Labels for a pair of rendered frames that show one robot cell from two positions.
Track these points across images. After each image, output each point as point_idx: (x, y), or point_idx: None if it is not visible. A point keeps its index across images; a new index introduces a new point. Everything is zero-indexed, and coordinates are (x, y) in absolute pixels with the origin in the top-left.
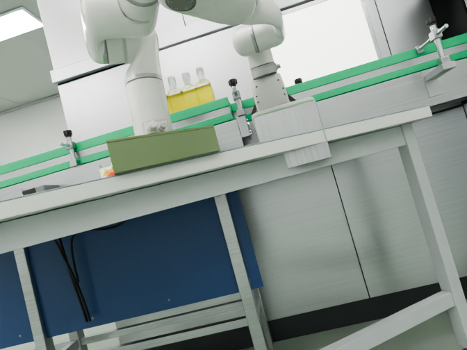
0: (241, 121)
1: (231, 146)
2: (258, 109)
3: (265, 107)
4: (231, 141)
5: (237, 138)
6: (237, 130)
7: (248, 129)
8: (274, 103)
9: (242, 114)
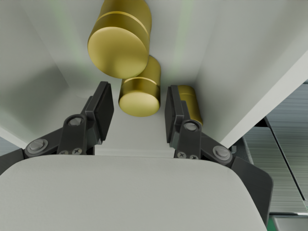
0: (280, 184)
1: (300, 110)
2: (238, 179)
3: (190, 178)
4: (305, 125)
5: (286, 128)
6: (291, 153)
7: (247, 145)
8: (113, 180)
9: (283, 215)
